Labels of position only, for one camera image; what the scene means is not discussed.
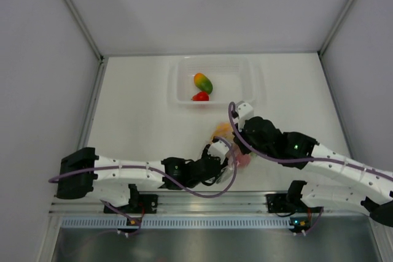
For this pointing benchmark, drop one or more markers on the red fake apple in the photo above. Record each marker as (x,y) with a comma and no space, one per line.
(201,96)

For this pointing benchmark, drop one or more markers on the green fake avocado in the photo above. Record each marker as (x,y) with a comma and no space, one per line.
(203,83)

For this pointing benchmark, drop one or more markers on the clear zip top bag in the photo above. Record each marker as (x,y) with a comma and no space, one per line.
(228,165)

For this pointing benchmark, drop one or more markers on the pink fake peach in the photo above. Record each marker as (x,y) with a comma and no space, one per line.
(243,161)

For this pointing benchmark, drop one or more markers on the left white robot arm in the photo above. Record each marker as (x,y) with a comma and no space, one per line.
(117,182)

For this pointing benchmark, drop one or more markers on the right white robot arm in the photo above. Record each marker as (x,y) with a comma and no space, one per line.
(361,188)

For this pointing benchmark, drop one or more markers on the orange fake fruit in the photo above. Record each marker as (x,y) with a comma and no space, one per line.
(223,130)

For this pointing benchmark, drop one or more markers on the clear plastic perforated bin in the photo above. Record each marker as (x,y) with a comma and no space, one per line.
(233,78)

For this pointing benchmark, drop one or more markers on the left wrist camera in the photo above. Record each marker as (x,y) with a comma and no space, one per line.
(220,149)

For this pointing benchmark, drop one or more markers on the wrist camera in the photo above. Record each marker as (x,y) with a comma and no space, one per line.
(220,149)
(242,112)

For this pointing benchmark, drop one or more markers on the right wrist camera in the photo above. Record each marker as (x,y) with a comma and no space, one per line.
(242,112)

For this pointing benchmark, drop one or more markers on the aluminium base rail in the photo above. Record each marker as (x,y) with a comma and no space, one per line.
(178,203)

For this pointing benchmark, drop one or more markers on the white slotted cable duct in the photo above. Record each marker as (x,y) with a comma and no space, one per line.
(161,222)

